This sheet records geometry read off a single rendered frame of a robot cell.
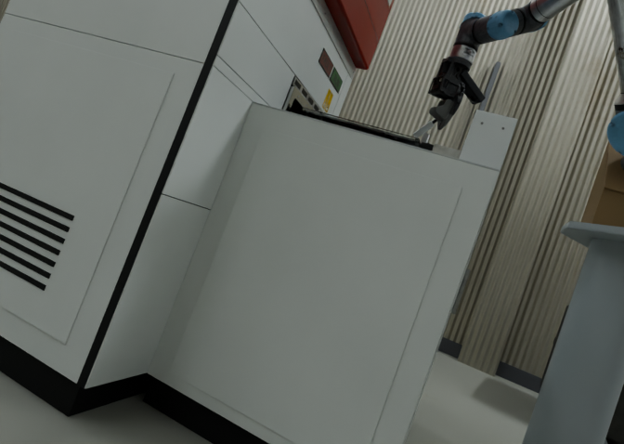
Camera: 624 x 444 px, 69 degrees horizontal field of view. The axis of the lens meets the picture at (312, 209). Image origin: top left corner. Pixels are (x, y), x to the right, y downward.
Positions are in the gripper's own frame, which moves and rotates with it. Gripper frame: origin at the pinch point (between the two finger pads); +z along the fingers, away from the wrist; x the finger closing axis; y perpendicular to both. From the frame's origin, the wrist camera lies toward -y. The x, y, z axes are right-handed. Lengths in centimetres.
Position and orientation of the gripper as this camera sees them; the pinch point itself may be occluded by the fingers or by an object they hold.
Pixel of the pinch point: (442, 126)
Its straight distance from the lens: 149.1
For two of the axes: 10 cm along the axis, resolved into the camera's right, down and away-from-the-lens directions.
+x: 2.7, 1.0, -9.6
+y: -9.0, -3.3, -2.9
